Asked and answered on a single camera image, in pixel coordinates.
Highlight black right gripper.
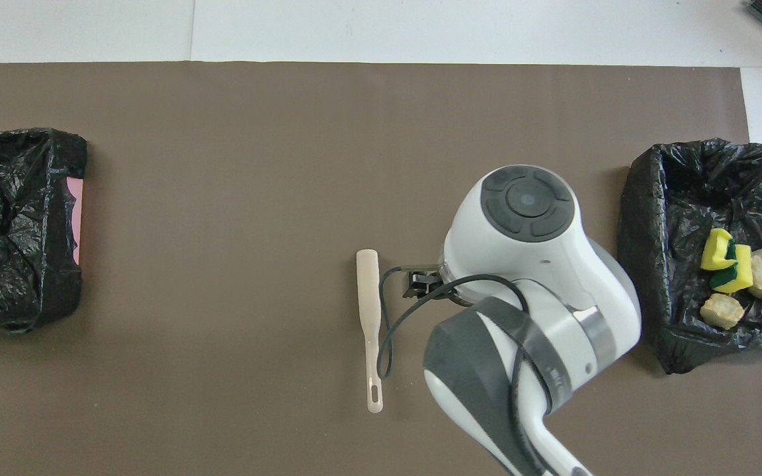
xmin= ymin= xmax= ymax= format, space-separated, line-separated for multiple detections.
xmin=403 ymin=264 xmax=446 ymax=299

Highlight beige hand brush black bristles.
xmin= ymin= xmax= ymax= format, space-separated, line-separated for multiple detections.
xmin=356 ymin=249 xmax=384 ymax=415

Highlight yellow sponge piece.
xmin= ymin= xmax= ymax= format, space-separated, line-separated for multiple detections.
xmin=710 ymin=243 xmax=753 ymax=294
xmin=700 ymin=228 xmax=737 ymax=272

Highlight black bag lined bin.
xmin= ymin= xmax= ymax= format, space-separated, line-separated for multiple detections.
xmin=617 ymin=138 xmax=762 ymax=376

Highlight pink bin with black bag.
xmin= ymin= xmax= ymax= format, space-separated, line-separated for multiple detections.
xmin=0 ymin=128 xmax=88 ymax=333

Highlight brown paper mat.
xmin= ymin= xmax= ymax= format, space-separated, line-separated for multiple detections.
xmin=0 ymin=61 xmax=762 ymax=476

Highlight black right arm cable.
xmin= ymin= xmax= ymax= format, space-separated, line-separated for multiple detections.
xmin=376 ymin=264 xmax=554 ymax=476

